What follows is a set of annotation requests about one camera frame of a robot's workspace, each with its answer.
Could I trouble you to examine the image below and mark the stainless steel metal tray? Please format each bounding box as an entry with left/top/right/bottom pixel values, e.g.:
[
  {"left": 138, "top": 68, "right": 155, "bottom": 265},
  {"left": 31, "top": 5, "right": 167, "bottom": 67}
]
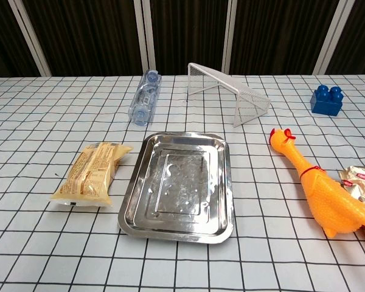
[{"left": 117, "top": 131, "right": 235, "bottom": 245}]

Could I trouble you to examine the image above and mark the gold foil tea packet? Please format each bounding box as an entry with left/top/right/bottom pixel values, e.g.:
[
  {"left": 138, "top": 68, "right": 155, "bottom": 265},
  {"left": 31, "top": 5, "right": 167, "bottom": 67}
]
[{"left": 336, "top": 165, "right": 365, "bottom": 206}]

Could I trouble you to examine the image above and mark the white black grid tablecloth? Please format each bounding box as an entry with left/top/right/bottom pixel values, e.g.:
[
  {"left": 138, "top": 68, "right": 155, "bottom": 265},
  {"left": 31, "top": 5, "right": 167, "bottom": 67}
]
[{"left": 0, "top": 74, "right": 365, "bottom": 292}]

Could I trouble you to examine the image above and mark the yellow rubber chicken toy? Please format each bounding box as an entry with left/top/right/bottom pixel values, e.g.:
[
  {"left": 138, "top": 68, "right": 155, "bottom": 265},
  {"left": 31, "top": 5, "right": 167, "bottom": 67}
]
[{"left": 269, "top": 127, "right": 365, "bottom": 239}]

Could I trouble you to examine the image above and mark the clear blue plastic bottle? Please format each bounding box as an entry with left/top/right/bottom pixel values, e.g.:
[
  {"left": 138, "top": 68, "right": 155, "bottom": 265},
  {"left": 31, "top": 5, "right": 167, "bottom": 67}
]
[{"left": 129, "top": 69, "right": 162, "bottom": 127}]

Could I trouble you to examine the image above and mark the black panel folding screen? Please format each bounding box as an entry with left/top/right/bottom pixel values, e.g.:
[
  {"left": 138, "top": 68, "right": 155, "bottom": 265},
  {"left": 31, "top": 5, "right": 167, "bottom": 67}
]
[{"left": 0, "top": 0, "right": 365, "bottom": 78}]

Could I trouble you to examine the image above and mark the white wire mesh rack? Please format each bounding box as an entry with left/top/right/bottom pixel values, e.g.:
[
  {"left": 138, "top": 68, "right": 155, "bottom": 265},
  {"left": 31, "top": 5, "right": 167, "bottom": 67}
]
[{"left": 187, "top": 62, "right": 272, "bottom": 128}]

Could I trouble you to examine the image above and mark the blue toy building block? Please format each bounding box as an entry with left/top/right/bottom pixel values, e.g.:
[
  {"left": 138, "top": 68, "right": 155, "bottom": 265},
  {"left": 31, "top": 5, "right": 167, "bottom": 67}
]
[{"left": 310, "top": 84, "right": 345, "bottom": 117}]

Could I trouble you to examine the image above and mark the yellow snack bag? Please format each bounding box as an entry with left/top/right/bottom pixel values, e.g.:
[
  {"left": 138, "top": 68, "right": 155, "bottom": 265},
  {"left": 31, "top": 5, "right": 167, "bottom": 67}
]
[{"left": 49, "top": 142, "right": 134, "bottom": 208}]

